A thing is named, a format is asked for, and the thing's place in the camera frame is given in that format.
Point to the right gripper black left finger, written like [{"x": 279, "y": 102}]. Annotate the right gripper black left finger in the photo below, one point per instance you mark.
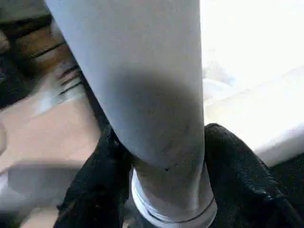
[{"x": 99, "y": 185}]

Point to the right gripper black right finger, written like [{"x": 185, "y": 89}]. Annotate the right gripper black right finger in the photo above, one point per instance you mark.
[{"x": 244, "y": 185}]

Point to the white plastic table leg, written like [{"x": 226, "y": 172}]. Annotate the white plastic table leg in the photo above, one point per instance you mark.
[{"x": 142, "y": 83}]

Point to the white plastic table top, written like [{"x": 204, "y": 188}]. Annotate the white plastic table top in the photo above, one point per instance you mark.
[{"x": 256, "y": 71}]

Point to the brown wooden furniture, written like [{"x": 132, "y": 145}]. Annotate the brown wooden furniture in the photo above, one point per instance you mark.
[{"x": 31, "y": 45}]

